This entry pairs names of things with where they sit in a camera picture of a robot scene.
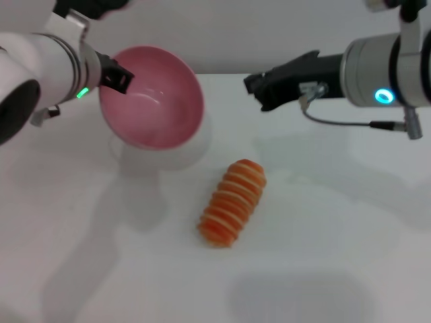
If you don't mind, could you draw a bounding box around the pink plastic bowl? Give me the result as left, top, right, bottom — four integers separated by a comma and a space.
98, 45, 205, 150

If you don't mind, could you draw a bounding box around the silver camera bracket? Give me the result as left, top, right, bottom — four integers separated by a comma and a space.
43, 9, 90, 45
397, 12, 424, 55

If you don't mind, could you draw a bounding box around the silver left camera bracket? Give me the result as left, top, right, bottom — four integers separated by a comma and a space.
43, 9, 90, 45

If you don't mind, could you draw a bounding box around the orange ridged toy bread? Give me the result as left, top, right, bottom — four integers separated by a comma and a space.
196, 158, 267, 249

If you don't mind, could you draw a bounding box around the short black connector cable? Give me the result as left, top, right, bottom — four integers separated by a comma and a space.
30, 104, 62, 128

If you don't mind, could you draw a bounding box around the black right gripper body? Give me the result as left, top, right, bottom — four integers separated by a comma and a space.
265, 50, 348, 102

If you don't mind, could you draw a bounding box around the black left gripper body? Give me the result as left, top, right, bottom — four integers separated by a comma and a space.
94, 50, 114, 87

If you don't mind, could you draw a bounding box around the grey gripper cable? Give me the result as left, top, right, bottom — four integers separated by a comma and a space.
298, 83, 422, 141

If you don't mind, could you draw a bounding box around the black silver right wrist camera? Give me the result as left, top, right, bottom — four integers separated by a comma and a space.
365, 0, 422, 14

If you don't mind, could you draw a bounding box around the silver right camera bracket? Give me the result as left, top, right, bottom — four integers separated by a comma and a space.
397, 12, 424, 55

